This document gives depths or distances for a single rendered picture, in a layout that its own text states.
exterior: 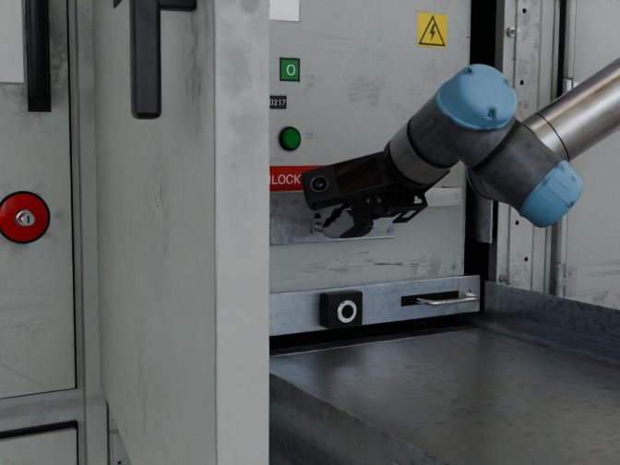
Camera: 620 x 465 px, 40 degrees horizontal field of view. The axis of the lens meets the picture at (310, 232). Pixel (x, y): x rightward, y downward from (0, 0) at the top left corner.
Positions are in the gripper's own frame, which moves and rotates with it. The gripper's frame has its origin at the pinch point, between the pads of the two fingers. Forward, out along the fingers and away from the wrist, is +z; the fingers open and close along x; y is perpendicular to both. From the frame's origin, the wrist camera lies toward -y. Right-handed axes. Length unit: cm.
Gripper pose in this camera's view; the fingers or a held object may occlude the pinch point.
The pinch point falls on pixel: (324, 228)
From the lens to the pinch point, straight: 117.6
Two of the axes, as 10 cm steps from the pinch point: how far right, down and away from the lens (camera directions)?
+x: -2.4, -9.1, 3.4
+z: -4.3, 4.1, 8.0
